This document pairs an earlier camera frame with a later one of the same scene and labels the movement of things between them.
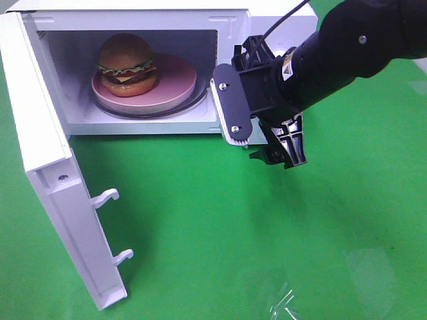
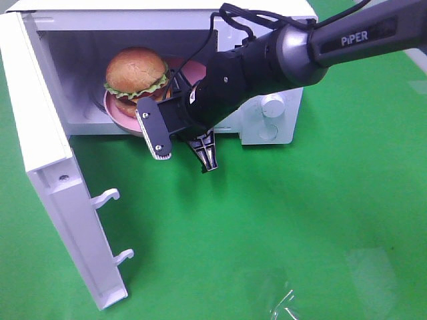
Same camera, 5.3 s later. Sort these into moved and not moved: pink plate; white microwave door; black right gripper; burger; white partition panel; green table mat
Moved: pink plate; burger; black right gripper
Not moved: white microwave door; white partition panel; green table mat
